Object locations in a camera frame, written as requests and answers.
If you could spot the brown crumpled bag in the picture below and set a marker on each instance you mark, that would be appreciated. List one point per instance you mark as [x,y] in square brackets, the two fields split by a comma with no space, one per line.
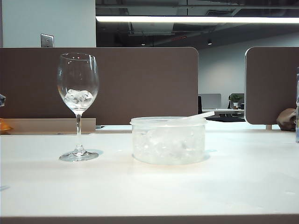
[285,119]

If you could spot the clear ice cube heap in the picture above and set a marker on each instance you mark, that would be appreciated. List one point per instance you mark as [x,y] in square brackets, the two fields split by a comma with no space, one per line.
[163,142]

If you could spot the round translucent plastic container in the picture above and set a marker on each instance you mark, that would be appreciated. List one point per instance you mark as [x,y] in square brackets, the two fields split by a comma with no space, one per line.
[168,154]

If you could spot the flat beige cardboard box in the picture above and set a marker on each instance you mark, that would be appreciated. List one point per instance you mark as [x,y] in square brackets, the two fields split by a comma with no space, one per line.
[46,126]

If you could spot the green potted plant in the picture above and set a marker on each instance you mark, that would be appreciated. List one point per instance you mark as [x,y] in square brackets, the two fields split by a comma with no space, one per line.
[236,99]

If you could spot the ceiling air vent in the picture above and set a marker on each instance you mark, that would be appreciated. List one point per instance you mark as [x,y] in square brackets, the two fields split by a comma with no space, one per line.
[215,12]

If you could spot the metal wall switch plate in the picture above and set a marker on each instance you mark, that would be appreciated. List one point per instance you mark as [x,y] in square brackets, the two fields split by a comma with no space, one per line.
[47,40]

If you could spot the long ceiling light bar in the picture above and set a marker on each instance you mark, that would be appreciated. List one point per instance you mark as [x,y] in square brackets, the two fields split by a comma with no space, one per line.
[187,19]

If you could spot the grey ceiling duct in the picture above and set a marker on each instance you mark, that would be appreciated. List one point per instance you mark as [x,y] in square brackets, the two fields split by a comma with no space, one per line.
[151,28]

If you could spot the white background office desk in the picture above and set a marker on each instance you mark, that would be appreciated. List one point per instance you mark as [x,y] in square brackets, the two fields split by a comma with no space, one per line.
[219,110]

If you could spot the beige partition foot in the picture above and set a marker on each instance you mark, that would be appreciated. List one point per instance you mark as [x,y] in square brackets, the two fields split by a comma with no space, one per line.
[269,127]

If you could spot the translucent plastic ice shovel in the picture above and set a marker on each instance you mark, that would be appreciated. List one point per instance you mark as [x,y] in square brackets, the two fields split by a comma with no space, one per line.
[208,114]

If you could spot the red ceiling sign strip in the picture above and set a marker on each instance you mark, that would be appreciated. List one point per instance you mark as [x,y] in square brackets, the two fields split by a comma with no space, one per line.
[180,38]

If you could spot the wide brown desk partition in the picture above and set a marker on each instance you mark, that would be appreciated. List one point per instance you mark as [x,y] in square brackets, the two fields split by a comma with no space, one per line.
[140,81]

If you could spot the small clear ice cube cluster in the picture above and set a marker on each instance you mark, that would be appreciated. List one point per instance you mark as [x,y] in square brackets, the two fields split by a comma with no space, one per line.
[77,95]

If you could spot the clear plastic water bottle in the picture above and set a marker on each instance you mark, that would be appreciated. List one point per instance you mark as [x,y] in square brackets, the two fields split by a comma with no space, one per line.
[298,130]

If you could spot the white office monitor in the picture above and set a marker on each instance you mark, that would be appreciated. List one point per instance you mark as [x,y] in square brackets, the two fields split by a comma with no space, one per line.
[210,100]

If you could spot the clear wine glass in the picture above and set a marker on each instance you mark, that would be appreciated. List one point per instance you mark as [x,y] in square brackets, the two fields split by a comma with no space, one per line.
[79,149]

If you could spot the small grey translucent object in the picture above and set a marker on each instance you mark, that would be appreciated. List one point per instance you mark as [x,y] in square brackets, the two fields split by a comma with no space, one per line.
[2,100]

